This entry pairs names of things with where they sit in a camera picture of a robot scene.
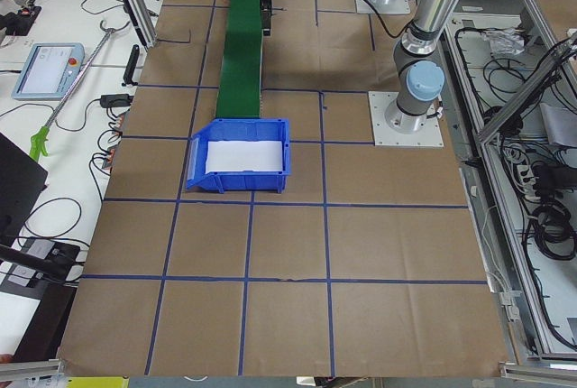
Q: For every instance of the green conveyor belt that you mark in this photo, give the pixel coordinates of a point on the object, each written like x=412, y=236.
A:
x=239, y=93

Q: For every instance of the blue bin left side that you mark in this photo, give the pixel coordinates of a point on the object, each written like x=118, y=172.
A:
x=236, y=129

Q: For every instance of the white foam pad left bin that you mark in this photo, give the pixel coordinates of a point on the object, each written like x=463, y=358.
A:
x=244, y=156

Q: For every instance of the black power adapter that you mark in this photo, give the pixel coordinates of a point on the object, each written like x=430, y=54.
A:
x=115, y=100

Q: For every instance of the teach pendant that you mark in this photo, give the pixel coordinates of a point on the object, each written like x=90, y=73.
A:
x=49, y=71

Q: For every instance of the grabber reacher tool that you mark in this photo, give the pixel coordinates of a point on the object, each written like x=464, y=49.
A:
x=38, y=140

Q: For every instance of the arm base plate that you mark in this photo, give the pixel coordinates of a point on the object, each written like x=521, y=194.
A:
x=392, y=128

